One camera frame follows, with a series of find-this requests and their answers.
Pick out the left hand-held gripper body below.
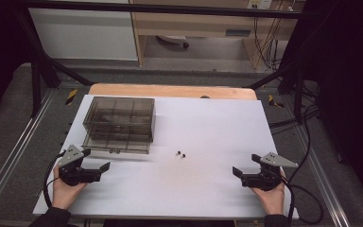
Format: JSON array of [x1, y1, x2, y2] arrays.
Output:
[[57, 144, 103, 187]]

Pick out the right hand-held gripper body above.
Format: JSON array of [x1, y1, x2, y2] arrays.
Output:
[[240, 151, 300, 192]]

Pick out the person's right hand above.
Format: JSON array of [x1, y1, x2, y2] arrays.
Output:
[[250, 169, 286, 217]]

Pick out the person's left hand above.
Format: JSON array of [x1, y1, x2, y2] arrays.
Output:
[[51, 165, 88, 211]]

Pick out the smoky transparent drawer box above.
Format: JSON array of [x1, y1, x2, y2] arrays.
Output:
[[81, 96, 156, 155]]

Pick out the white table board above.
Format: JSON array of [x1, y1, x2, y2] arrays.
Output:
[[32, 94, 300, 220]]

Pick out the white cabinet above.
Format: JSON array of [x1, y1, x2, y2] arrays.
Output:
[[27, 7, 139, 61]]

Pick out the chair base with castor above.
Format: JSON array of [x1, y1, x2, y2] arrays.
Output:
[[156, 34, 191, 50]]

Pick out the light wooden desk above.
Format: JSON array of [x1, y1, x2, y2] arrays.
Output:
[[129, 0, 307, 69]]

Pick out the white power strip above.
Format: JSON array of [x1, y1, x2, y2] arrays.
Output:
[[246, 0, 274, 10]]

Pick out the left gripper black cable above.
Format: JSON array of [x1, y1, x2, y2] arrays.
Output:
[[43, 150, 67, 209]]

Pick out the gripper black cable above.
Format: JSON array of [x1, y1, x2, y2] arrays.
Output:
[[43, 150, 67, 209], [280, 174, 324, 226]]

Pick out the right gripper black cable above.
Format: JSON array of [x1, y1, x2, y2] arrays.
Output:
[[280, 174, 324, 226]]

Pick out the black floor cables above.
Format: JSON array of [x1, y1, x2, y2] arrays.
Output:
[[268, 79, 322, 135]]

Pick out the aluminium floor rail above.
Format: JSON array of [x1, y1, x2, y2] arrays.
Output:
[[0, 89, 57, 217], [283, 94, 352, 227]]

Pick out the hanging cable bundle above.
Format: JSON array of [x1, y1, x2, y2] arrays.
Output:
[[252, 9, 295, 71]]

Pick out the black metal frame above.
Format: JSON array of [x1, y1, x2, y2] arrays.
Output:
[[12, 0, 320, 119]]

